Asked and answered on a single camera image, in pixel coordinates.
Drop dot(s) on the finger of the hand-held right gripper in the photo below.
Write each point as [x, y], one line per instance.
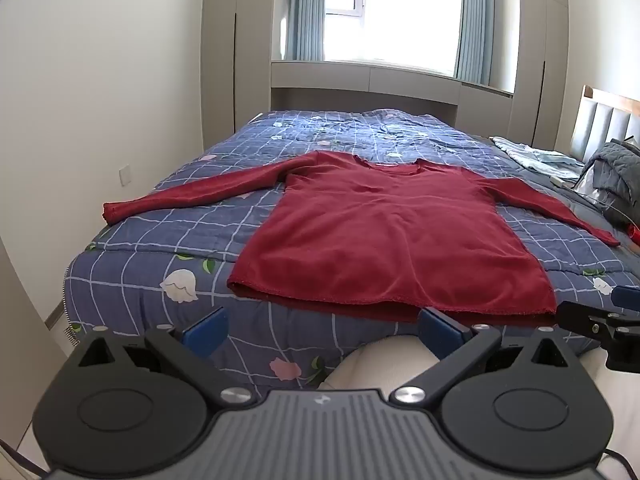
[626, 294]
[585, 316]

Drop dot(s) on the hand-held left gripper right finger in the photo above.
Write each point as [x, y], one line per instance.
[439, 332]

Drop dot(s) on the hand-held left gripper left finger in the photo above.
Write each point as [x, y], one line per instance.
[206, 332]

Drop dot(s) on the red long-sleeve shirt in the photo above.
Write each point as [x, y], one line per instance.
[390, 230]

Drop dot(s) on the small red object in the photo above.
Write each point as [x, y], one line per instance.
[635, 234]

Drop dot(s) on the person's white trousers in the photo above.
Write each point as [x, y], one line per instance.
[380, 365]

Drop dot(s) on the blue checked floral quilt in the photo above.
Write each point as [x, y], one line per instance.
[150, 240]

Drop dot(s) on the grey padded jacket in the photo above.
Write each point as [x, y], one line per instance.
[617, 170]

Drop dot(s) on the small white object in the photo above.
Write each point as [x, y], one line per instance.
[558, 181]

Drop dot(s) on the light blue cloth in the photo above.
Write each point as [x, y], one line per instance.
[540, 160]

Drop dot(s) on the grey padded headboard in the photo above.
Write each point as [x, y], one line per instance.
[600, 125]

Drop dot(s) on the beige panel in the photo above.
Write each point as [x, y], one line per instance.
[25, 340]

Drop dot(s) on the beige tall wardrobe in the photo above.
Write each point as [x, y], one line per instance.
[235, 50]
[542, 60]

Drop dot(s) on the beige window bench cabinet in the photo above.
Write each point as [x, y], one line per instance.
[350, 80]

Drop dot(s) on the blue-grey curtain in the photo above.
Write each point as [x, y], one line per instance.
[312, 10]
[477, 20]

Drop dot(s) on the window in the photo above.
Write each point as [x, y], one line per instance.
[390, 10]

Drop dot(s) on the white wall socket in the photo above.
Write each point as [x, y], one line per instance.
[125, 175]

